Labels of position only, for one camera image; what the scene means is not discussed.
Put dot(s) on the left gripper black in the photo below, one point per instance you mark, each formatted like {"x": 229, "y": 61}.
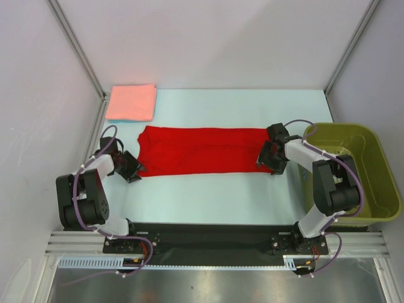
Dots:
{"x": 134, "y": 166}

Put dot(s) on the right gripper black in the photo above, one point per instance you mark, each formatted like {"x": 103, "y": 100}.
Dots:
{"x": 278, "y": 168}

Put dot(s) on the red t shirt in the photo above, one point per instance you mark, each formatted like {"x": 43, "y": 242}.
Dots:
{"x": 185, "y": 151}

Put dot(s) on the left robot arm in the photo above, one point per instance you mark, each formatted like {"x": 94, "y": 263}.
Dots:
{"x": 82, "y": 202}

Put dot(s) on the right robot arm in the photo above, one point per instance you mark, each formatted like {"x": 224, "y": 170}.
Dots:
{"x": 336, "y": 188}

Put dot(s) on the folded blue t shirt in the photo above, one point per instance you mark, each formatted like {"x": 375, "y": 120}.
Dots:
{"x": 116, "y": 122}

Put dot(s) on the folded pink t shirt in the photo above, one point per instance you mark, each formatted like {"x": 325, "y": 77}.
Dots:
{"x": 132, "y": 103}

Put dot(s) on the olive green plastic basket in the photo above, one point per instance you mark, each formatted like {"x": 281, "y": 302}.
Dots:
{"x": 382, "y": 199}

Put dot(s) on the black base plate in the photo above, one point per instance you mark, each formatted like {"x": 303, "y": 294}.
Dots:
{"x": 224, "y": 245}

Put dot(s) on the white slotted cable duct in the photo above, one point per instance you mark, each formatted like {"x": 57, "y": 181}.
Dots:
{"x": 131, "y": 263}

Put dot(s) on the aluminium front rail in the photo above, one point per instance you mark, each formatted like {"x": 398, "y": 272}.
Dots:
{"x": 69, "y": 243}

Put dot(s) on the left aluminium frame post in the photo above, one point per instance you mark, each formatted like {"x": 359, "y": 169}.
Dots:
{"x": 75, "y": 44}

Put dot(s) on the aluminium frame post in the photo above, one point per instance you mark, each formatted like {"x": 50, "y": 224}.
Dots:
{"x": 352, "y": 44}
{"x": 75, "y": 44}

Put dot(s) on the right aluminium frame post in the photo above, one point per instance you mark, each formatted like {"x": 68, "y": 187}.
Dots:
{"x": 352, "y": 44}

